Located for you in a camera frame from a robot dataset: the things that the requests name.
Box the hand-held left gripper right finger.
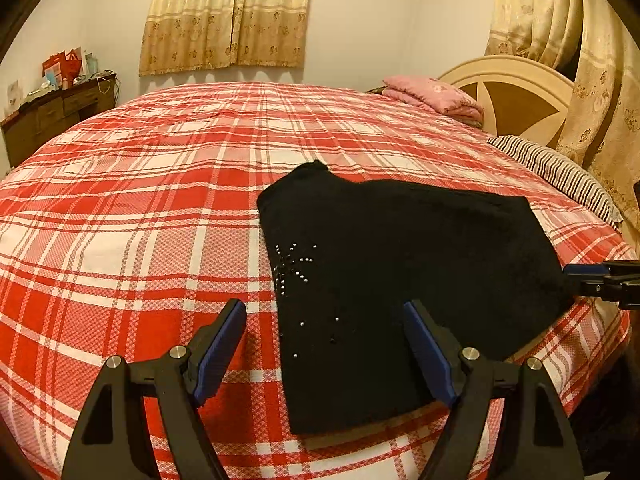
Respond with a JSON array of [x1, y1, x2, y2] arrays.
[[402, 300, 586, 480]]

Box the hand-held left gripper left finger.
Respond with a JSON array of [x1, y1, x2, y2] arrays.
[[61, 298, 248, 480]]

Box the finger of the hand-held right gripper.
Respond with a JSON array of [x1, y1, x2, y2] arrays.
[[562, 259, 640, 311]]

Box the black sweater with studs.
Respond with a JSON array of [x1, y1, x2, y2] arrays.
[[256, 159, 577, 436]]

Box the striped pillow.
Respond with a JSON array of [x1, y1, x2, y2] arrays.
[[487, 134, 624, 227]]

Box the long beige floral curtain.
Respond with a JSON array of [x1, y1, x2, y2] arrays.
[[484, 0, 584, 70], [555, 0, 640, 223]]

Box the red plaid bed sheet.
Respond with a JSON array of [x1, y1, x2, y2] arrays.
[[0, 81, 639, 480]]

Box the cream wooden headboard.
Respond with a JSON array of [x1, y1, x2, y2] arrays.
[[437, 54, 576, 152]]

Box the pink folded blanket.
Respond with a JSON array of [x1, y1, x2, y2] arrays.
[[382, 75, 485, 124]]

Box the brown wooden dresser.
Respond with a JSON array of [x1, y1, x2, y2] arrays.
[[0, 72, 119, 169]]

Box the red paper bag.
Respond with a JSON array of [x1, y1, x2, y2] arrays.
[[42, 48, 84, 89]]

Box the beige floral window curtain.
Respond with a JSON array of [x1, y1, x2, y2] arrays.
[[139, 0, 247, 77], [235, 0, 317, 70]]

